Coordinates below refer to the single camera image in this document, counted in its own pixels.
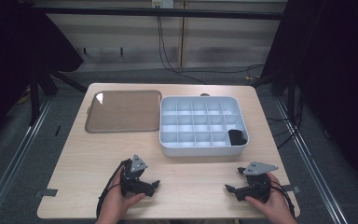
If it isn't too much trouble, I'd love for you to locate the person's right hand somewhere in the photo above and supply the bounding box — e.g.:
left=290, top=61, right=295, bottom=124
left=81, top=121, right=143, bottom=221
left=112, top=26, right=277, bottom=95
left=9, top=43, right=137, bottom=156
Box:
left=245, top=172, right=296, bottom=220

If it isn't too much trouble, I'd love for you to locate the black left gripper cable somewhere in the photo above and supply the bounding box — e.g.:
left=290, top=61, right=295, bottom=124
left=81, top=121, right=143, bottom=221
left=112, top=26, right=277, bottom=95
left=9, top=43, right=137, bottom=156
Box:
left=96, top=159, right=131, bottom=218

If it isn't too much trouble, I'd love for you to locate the black hanging wall cable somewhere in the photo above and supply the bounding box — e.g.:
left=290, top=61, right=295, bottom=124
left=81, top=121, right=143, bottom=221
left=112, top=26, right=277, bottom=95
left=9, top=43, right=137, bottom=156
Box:
left=157, top=7, right=208, bottom=85

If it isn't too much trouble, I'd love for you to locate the white wall socket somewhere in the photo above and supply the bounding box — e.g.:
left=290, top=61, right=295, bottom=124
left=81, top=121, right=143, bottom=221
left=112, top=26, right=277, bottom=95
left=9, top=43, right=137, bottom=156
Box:
left=151, top=0, right=175, bottom=9

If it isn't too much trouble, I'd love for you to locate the black curtain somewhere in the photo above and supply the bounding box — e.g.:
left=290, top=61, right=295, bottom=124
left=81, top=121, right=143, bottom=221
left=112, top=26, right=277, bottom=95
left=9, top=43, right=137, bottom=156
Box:
left=260, top=0, right=358, bottom=188
left=0, top=0, right=85, bottom=150

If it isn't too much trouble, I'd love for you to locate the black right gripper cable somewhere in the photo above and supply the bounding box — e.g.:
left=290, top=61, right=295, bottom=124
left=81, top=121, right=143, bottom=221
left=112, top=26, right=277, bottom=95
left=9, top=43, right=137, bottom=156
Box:
left=269, top=180, right=296, bottom=217

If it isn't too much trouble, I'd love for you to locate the black sock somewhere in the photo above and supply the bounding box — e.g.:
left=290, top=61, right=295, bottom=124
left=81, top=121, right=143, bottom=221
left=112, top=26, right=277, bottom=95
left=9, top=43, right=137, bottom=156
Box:
left=227, top=129, right=249, bottom=147

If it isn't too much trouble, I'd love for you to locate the metal floor rail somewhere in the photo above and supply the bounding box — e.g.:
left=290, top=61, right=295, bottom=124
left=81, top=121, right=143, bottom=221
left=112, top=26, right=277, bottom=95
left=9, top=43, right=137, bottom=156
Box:
left=274, top=97, right=349, bottom=224
left=0, top=98, right=55, bottom=224

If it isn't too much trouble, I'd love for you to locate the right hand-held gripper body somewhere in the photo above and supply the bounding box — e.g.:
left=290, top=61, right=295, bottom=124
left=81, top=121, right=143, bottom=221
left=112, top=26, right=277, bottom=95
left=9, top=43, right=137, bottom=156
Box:
left=234, top=161, right=279, bottom=203

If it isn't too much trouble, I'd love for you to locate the white round object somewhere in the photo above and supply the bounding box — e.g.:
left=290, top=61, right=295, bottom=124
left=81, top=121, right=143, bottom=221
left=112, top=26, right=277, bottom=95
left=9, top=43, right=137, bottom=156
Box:
left=158, top=95, right=250, bottom=158

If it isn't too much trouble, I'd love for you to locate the black floor cable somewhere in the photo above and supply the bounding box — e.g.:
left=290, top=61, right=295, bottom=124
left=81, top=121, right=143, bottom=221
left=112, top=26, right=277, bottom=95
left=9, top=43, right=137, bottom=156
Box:
left=180, top=63, right=265, bottom=76

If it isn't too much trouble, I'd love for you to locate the black horizontal bar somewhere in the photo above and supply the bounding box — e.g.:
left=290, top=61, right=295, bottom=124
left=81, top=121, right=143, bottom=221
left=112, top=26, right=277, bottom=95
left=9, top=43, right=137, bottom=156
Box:
left=31, top=7, right=288, bottom=21

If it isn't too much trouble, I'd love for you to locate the black metal stand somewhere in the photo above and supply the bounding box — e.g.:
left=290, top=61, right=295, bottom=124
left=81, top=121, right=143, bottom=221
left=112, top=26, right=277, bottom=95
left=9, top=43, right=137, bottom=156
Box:
left=27, top=69, right=88, bottom=127
left=250, top=69, right=296, bottom=122

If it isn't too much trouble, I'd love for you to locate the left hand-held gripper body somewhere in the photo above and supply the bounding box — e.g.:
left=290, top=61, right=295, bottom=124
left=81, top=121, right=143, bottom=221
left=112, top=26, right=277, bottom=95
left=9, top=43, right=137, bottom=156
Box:
left=119, top=154, right=150, bottom=198

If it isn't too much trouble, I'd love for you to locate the grey tape strip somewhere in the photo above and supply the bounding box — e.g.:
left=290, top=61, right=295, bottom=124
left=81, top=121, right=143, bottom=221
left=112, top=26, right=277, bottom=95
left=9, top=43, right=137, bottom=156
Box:
left=34, top=188, right=59, bottom=199
left=281, top=184, right=302, bottom=194

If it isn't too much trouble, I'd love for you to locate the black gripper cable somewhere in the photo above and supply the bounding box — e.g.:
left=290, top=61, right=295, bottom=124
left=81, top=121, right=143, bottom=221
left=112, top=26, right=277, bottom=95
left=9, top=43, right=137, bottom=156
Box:
left=269, top=180, right=296, bottom=217
left=96, top=159, right=131, bottom=218

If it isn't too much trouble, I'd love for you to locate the person's left hand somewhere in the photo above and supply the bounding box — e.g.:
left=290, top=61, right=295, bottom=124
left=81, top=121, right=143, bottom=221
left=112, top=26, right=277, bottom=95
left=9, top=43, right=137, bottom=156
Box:
left=97, top=169, right=146, bottom=220

